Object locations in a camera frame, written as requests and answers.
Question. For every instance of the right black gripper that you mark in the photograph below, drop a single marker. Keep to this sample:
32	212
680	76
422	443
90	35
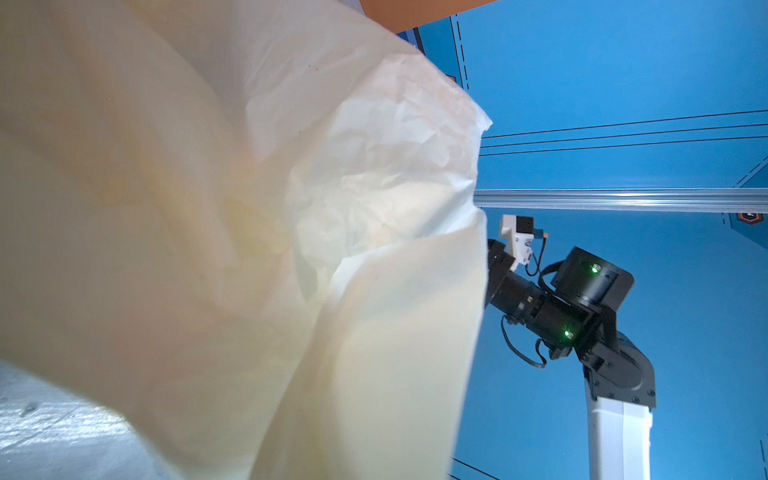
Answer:
516	297

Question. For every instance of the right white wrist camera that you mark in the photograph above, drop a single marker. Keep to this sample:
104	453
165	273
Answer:
519	233

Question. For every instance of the cream plastic bag orange print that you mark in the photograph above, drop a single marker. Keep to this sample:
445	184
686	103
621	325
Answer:
248	227

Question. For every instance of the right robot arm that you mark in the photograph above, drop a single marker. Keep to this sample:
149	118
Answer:
573	308

